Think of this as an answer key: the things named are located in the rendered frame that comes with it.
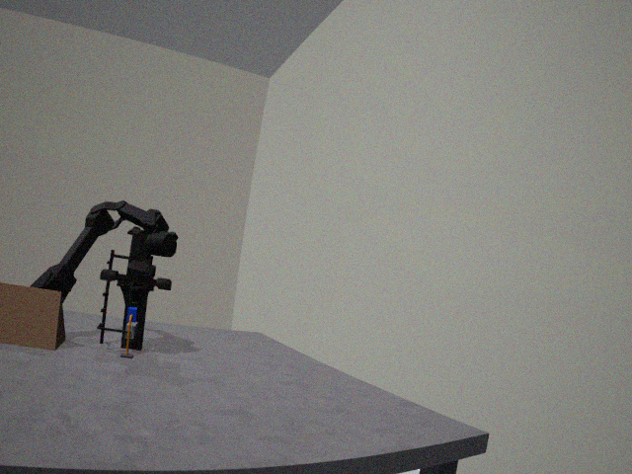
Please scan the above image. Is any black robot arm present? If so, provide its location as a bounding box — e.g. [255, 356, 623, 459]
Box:
[30, 200, 179, 303]

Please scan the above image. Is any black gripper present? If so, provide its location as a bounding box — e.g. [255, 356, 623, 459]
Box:
[100, 252, 172, 314]

